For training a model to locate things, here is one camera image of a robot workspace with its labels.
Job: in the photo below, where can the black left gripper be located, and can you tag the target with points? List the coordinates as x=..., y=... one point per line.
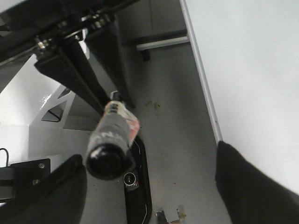
x=67, y=63

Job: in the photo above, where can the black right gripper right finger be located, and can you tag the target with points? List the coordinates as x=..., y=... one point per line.
x=250, y=196

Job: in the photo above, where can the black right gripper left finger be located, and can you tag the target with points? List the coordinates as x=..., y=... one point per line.
x=58, y=199

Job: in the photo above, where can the black white whiteboard marker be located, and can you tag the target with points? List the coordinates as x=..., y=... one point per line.
x=108, y=154

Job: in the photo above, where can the whiteboard stand foot bar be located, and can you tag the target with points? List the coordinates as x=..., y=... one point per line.
x=146, y=43

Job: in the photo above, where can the white whiteboard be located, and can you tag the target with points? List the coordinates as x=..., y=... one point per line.
x=247, y=54

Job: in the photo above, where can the black camera module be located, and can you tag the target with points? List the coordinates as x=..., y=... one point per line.
x=137, y=187

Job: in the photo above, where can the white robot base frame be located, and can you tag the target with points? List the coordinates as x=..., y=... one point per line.
x=40, y=119

